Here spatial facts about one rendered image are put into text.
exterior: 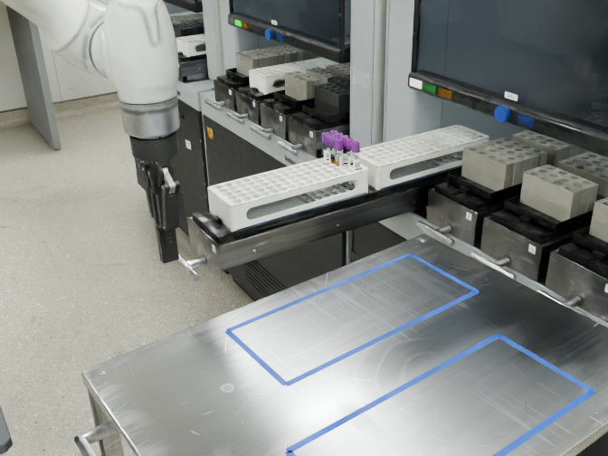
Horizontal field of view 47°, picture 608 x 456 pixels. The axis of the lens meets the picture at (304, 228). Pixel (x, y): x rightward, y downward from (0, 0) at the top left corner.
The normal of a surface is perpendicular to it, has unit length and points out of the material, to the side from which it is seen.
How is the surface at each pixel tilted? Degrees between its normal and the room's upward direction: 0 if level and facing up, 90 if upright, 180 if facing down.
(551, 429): 0
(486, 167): 90
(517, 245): 90
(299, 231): 90
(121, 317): 0
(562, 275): 90
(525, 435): 0
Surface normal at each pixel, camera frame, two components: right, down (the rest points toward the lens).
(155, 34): 0.64, 0.19
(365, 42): -0.85, 0.25
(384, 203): 0.52, 0.38
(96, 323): -0.02, -0.89
